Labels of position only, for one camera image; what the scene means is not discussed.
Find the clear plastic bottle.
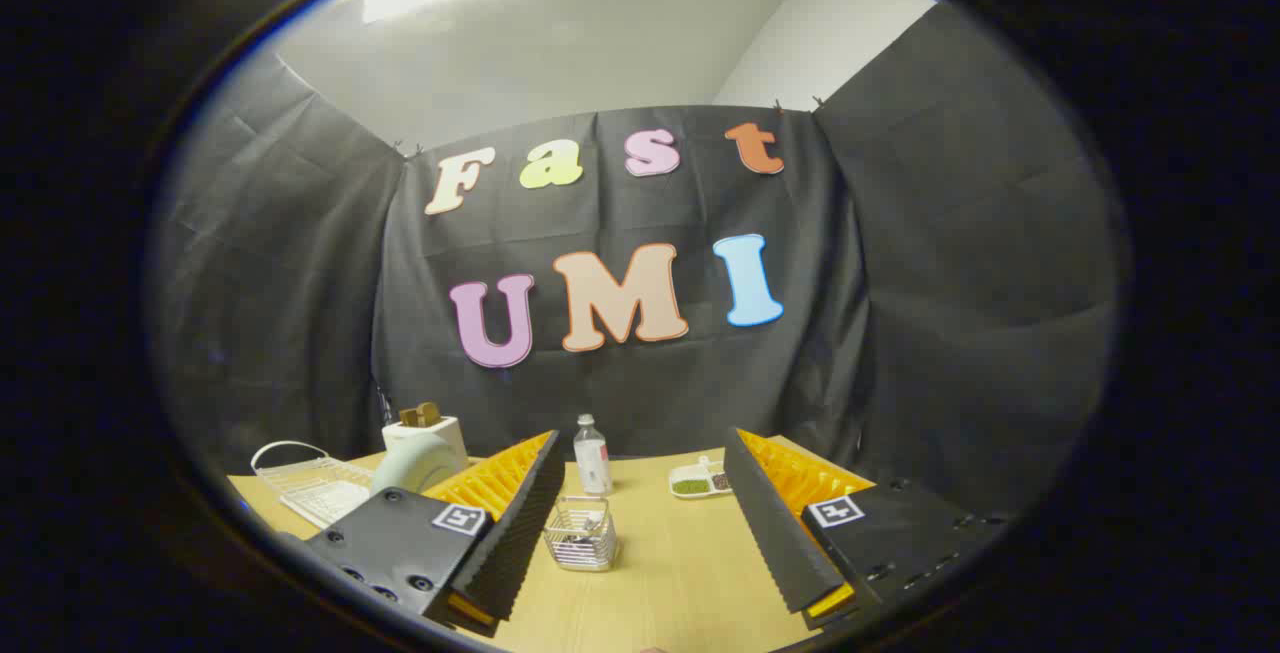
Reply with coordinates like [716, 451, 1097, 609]
[573, 414, 613, 496]

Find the white divided dish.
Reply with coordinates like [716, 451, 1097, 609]
[668, 455, 733, 500]

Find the black backdrop cloth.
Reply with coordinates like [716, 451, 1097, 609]
[150, 5, 1131, 524]

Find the metal wire basket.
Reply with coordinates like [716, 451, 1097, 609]
[543, 496, 619, 573]

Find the white toaster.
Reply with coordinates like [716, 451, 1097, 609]
[382, 416, 469, 462]

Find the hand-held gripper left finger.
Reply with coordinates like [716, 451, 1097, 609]
[305, 430, 567, 631]

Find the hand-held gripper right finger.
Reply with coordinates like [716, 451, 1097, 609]
[723, 427, 1004, 632]

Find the white wire dish rack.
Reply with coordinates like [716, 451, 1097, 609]
[250, 441, 379, 530]

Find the pale green plate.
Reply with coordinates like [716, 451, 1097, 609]
[370, 432, 459, 497]

